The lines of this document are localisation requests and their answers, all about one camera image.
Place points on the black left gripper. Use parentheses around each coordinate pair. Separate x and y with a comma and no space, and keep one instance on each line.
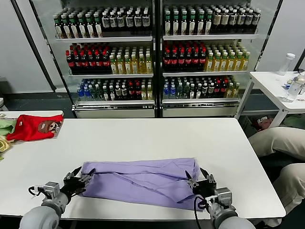
(74,187)

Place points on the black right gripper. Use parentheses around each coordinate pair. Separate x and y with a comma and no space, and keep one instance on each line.
(205,189)

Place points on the purple t-shirt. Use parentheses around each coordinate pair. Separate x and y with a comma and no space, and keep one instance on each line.
(143,179)

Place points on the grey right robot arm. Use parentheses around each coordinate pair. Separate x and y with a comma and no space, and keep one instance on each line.
(228,219)

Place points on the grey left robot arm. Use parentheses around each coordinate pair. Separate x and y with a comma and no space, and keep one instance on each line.
(45,214)

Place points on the glass beverage display cabinet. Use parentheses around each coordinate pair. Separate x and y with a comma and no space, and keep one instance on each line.
(199,111)
(113,112)

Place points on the red bear-print t-shirt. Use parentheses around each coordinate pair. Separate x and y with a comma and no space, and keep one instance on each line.
(27,128)

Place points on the small blue water bottle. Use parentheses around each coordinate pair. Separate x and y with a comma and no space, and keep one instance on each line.
(165,93)
(80,94)
(87,94)
(172,93)

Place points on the yellow garment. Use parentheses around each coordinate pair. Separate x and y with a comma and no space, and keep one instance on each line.
(3,144)

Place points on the small dark white-capped bottle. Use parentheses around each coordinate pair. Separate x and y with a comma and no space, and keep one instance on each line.
(117,93)
(204,91)
(111,94)
(198,92)
(192,93)
(105,94)
(124,93)
(210,90)

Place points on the red cloth pile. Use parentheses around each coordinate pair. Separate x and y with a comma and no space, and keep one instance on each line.
(264,122)

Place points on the person leg beige trousers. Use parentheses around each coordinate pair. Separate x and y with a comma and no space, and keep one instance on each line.
(293,183)
(278,140)

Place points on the light green garment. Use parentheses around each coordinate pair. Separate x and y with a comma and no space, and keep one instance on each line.
(5,126)

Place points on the small red-capped cola bottle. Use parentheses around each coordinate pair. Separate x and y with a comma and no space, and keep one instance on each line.
(137,91)
(216,90)
(130,91)
(223,90)

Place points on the small yellow juice bottle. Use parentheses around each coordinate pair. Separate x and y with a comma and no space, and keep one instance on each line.
(229,91)
(143,94)
(149,94)
(236,90)

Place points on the green cloth pile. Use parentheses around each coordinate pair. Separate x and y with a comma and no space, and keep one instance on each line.
(295,121)

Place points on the yellow-green juice bottle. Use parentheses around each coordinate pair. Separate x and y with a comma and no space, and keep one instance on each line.
(209,64)
(127,66)
(230,64)
(113,66)
(245,63)
(223,64)
(237,64)
(148,66)
(134,66)
(120,66)
(216,64)
(141,66)

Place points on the white side table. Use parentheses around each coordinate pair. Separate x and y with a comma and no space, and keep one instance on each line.
(263,82)

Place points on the clear labelled water bottle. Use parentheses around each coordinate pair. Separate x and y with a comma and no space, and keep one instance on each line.
(292,91)

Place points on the small blue white packet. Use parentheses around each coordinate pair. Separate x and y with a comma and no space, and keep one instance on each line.
(284,84)

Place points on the black diagonal pole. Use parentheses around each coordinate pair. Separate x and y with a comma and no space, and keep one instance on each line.
(33,45)

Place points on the tall clear white-capped bottle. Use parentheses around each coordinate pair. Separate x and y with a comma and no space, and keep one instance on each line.
(285,65)

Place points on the green-capped dark tea bottle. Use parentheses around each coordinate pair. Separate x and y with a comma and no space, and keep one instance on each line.
(167,26)
(90,29)
(82,29)
(58,29)
(183,26)
(191,26)
(74,29)
(66,29)
(208,25)
(200,26)
(98,29)
(175,26)

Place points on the dark bottle white label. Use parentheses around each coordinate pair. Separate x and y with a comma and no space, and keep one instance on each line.
(113,22)
(105,22)
(120,22)
(129,22)
(137,22)
(145,22)

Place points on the dark bottle beige label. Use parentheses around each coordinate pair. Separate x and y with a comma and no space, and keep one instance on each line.
(216,20)
(232,20)
(240,20)
(248,20)
(224,20)
(255,20)

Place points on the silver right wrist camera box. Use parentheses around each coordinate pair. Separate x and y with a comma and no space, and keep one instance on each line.
(223,196)

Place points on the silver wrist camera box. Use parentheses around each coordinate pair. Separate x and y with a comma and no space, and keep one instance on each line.
(51,190)
(223,196)

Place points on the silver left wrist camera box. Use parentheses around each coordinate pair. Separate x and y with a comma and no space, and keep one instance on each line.
(51,190)

